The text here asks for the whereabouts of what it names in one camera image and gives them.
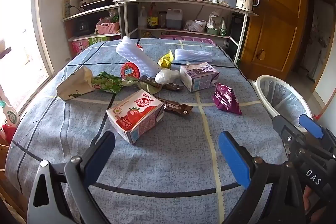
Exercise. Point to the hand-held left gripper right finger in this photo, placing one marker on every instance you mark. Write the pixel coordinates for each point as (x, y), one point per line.
(233, 158)

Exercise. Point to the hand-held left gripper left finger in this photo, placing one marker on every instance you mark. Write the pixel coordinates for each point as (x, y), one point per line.
(101, 153)

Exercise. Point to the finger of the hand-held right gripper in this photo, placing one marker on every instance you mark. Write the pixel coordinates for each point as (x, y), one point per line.
(284, 132)
(311, 125)

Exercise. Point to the clear plastic bin liner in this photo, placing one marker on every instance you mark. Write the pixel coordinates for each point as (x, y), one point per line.
(283, 98)

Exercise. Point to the white trash bin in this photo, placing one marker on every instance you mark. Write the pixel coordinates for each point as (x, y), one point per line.
(260, 91)

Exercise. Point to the pink strawberry milk carton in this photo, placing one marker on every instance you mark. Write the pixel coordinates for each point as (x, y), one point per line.
(134, 116)

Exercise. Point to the purple snack packet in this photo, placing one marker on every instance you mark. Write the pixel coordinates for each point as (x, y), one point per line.
(225, 100)

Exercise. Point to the green snack packet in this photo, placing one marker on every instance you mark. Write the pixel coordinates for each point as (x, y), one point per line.
(105, 82)

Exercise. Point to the beige paper packet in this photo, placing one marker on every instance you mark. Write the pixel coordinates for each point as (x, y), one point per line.
(76, 83)

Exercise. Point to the brown coffee sachet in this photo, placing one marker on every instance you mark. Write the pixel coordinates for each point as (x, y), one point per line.
(151, 80)
(178, 107)

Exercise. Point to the olive green wrapper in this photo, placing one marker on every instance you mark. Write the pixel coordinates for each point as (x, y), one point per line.
(128, 81)

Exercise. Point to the red lidded jelly cup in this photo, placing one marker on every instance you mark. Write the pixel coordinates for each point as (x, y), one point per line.
(130, 71)

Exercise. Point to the purple milk carton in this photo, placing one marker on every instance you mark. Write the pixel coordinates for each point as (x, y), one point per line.
(199, 77)

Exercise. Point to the white plastic bag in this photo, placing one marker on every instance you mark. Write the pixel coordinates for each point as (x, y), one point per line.
(164, 75)

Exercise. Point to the long white foam net sleeve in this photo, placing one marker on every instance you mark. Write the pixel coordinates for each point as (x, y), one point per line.
(136, 56)

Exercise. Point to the yellow snack wrapper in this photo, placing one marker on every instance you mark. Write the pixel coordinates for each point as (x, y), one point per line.
(165, 60)

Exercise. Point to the person's right hand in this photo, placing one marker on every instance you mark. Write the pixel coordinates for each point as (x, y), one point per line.
(306, 197)

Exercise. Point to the wooden door knob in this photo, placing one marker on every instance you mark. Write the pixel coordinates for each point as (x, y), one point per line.
(260, 54)

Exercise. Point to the red bag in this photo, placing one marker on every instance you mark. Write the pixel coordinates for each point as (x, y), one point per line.
(9, 133)

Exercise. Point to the wooden chair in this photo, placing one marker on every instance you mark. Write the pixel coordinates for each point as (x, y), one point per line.
(5, 155)

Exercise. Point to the white green detergent bottle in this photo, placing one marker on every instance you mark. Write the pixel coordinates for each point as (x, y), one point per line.
(10, 115)

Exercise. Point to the pink cardboard carton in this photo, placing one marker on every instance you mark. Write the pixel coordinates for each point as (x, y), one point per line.
(80, 47)

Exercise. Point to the green cardboard carton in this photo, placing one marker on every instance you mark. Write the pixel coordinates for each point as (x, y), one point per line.
(99, 41)

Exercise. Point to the wooden door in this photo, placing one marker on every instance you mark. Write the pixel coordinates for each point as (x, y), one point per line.
(278, 16)

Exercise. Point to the green basket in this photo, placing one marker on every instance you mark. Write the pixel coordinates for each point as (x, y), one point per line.
(212, 31)

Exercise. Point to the pink woven basket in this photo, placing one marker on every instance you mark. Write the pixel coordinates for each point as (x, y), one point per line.
(107, 28)

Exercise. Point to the black kitchen appliance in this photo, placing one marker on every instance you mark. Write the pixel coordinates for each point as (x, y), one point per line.
(83, 27)

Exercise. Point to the yellow cooking oil bottle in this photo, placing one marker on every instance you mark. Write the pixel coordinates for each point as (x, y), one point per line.
(148, 34)

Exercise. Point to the pink plastic tray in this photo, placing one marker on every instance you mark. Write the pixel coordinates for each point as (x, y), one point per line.
(183, 39)

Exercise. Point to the plastic bag of goods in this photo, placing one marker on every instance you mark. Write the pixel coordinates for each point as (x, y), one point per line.
(215, 19)

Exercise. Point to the white lidded jar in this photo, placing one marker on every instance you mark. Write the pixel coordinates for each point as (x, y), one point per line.
(200, 24)

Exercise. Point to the crumpled clear plastic bag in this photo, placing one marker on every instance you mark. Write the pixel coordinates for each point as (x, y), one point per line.
(189, 26)

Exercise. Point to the white plastic bottle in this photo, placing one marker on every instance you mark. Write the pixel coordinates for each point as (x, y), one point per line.
(142, 19)

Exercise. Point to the small white edged shelf unit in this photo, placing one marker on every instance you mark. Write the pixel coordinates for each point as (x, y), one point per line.
(78, 14)

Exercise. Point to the soy sauce bottle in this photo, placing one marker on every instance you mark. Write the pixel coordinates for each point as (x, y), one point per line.
(152, 19)

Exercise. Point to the dark glass jar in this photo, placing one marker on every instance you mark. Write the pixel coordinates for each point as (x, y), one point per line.
(162, 19)

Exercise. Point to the black induction cooker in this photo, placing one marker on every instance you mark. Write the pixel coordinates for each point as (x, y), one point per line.
(92, 5)

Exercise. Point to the beige power strip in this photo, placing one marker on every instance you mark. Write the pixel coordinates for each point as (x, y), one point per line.
(67, 7)

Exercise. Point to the plastic jug with dark liquid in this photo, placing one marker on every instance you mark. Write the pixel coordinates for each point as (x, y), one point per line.
(174, 19)

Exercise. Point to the large white edged shelf unit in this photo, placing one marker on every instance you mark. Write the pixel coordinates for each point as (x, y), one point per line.
(183, 1)

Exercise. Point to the white window frame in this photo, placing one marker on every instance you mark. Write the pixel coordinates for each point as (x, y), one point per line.
(39, 29)

